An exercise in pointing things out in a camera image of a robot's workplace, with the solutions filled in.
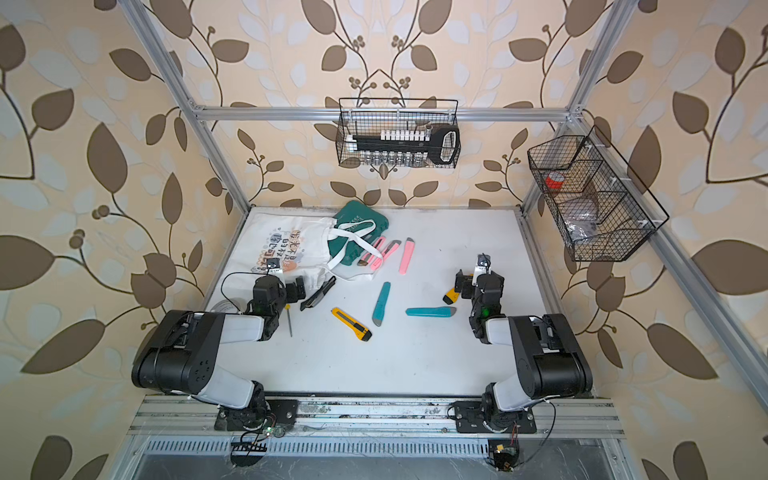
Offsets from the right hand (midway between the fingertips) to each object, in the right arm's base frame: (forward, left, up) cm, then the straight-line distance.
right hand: (478, 272), depth 94 cm
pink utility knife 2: (+14, +29, -6) cm, 33 cm away
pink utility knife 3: (+13, +22, -7) cm, 26 cm away
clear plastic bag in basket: (-1, -21, +25) cm, 33 cm away
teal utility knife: (-9, +32, -7) cm, 34 cm away
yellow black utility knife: (-15, +37, -6) cm, 41 cm away
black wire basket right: (-5, -29, +26) cm, 39 cm away
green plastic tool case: (+12, +42, -1) cm, 43 cm away
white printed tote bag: (+17, +61, -5) cm, 63 cm away
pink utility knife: (+11, +35, -6) cm, 37 cm away
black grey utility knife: (-3, +51, -6) cm, 52 cm away
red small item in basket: (+15, -21, +22) cm, 34 cm away
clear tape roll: (-6, +79, -4) cm, 80 cm away
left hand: (+1, +63, 0) cm, 63 cm away
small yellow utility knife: (-5, +9, -6) cm, 11 cm away
